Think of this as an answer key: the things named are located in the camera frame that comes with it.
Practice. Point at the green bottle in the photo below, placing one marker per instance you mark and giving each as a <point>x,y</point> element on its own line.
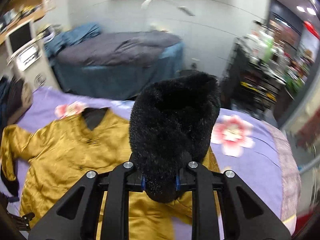
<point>268,41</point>

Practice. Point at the grey blanket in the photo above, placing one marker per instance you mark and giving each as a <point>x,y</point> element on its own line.
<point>140,49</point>

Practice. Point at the gold satin padded jacket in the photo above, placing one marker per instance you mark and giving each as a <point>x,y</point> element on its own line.
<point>172,116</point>

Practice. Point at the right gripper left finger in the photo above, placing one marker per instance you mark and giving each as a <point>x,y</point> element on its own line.
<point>76,214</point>

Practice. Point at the white control unit machine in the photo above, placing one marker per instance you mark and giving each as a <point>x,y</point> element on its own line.
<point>30,63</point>

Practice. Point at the blue crumpled quilt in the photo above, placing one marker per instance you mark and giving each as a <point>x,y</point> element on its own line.
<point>72,37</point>

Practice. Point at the black wire trolley rack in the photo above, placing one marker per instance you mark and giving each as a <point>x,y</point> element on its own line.
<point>246,85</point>

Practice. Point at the brown folded garment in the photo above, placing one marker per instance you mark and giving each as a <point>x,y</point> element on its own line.
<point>27,101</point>

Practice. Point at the black round stool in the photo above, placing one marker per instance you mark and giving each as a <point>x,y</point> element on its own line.
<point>188,72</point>

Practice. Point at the dark folded clothes pile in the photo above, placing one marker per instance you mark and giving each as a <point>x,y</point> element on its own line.
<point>11,99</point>

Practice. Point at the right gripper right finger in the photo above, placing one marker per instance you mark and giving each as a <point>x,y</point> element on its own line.
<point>226,197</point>

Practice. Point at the massage bed teal cover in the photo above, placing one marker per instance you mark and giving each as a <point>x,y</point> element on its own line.
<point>117,82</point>

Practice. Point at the purple floral bed sheet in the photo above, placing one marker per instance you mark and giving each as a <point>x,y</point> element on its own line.
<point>255,150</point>

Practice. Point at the white monitor screen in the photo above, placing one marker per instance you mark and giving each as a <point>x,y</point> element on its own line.
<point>19,37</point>

